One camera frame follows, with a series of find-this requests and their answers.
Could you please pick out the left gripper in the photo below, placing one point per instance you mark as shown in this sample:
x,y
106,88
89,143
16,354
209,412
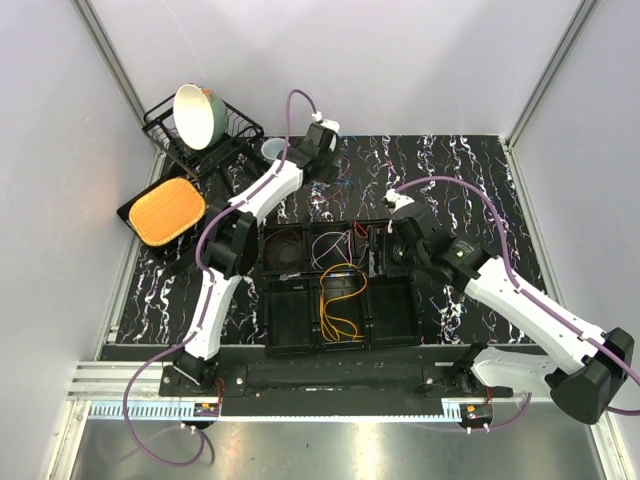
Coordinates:
x,y
332,160

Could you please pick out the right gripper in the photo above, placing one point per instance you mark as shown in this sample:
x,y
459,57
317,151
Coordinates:
x,y
394,270

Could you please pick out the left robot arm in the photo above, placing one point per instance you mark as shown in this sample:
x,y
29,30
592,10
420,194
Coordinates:
x,y
228,247

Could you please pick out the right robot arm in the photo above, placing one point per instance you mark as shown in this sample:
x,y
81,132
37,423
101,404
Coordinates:
x,y
582,367

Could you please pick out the black bin back right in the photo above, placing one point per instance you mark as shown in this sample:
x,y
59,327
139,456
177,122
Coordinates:
x,y
362,240

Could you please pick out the white mug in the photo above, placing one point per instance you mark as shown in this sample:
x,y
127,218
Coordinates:
x,y
272,149

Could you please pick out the black bin back middle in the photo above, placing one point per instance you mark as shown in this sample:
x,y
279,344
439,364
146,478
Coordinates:
x,y
331,244

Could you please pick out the black bin back left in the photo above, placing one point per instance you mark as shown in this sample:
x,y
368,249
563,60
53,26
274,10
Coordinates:
x,y
284,249

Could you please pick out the green and white bowl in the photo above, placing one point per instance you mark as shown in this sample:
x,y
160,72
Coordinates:
x,y
200,116

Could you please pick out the black bin front left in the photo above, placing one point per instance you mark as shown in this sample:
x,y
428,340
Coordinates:
x,y
287,312

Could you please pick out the black dish rack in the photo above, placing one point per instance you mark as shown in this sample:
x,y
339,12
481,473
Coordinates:
x,y
220,171

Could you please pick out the black tray under mat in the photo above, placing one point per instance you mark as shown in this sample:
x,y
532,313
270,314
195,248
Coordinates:
x,y
171,252

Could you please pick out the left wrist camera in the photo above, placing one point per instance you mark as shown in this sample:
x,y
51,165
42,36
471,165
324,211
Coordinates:
x,y
325,123

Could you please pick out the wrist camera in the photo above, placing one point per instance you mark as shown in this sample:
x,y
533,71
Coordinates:
x,y
398,204
325,123

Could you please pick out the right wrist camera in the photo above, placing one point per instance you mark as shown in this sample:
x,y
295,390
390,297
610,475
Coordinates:
x,y
398,204

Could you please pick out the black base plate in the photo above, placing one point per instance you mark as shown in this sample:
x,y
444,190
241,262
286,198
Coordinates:
x,y
434,371

